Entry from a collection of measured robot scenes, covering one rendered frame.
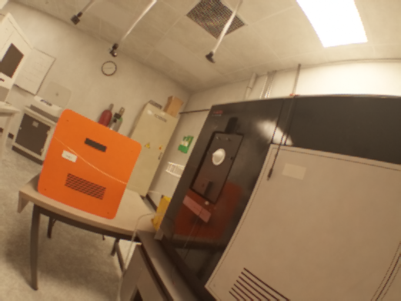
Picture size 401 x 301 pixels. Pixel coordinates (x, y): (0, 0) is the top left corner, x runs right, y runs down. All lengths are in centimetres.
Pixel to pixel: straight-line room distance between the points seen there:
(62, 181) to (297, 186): 89
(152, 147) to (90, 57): 246
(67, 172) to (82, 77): 333
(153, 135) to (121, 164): 286
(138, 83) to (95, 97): 101
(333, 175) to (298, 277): 23
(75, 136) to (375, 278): 103
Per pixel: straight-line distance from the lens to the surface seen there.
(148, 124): 364
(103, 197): 90
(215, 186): 60
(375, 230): 39
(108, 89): 398
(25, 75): 451
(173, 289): 63
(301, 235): 41
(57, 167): 88
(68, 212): 88
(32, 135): 352
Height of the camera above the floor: 113
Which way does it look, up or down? 6 degrees up
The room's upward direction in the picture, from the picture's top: 23 degrees clockwise
